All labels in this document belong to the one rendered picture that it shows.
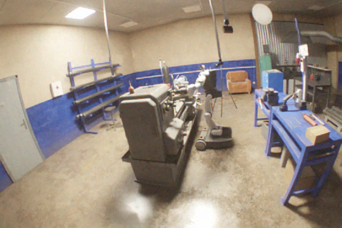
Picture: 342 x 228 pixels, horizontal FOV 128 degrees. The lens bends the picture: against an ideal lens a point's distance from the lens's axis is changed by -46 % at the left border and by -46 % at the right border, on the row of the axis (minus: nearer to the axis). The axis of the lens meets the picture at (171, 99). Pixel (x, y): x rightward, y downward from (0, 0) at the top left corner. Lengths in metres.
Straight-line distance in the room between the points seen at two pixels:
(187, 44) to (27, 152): 6.81
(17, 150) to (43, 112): 1.20
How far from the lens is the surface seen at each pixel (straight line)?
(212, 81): 2.54
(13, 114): 3.97
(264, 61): 6.27
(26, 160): 4.17
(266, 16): 5.28
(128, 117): 1.76
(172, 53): 7.02
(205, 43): 6.80
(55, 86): 4.37
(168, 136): 1.79
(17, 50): 4.25
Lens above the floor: 1.66
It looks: 15 degrees down
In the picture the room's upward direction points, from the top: 9 degrees counter-clockwise
